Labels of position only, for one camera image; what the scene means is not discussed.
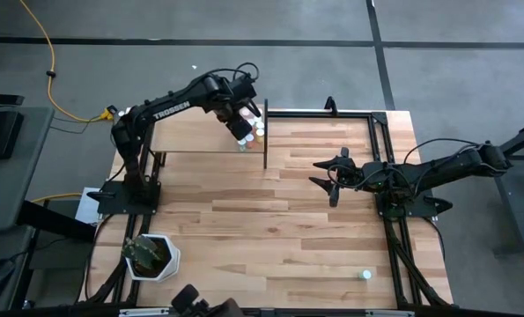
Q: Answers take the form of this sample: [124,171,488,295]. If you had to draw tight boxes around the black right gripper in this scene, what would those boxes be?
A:
[308,147,380,208]

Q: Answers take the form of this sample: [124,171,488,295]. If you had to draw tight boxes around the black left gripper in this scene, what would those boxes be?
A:
[212,74,258,141]

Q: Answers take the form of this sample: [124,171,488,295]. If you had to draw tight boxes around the white hexagonal plant pot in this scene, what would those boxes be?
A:
[124,233,182,284]

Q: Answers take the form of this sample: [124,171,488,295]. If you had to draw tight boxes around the green potted plant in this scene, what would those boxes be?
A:
[121,235,161,270]

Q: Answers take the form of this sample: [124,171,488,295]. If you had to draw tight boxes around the white box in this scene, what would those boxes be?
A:
[75,186,105,225]

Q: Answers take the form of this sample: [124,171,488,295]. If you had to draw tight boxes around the black metal stand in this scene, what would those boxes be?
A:
[488,119,524,254]

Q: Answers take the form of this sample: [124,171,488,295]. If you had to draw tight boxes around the black desk support beam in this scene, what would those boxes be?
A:
[17,200,98,243]

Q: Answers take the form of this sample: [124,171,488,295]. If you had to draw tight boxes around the grey desk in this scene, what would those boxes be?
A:
[0,105,55,233]

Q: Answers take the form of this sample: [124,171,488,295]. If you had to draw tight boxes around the black aluminium table frame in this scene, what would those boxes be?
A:
[80,95,454,309]

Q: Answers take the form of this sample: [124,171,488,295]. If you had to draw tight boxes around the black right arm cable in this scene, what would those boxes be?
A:
[327,137,483,195]

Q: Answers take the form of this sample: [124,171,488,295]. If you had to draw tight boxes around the silver mount bracket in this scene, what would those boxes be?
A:
[365,309,416,317]
[119,307,171,317]

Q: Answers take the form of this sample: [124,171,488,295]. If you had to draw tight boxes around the yellow cable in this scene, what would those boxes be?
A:
[31,192,83,204]
[18,0,115,123]

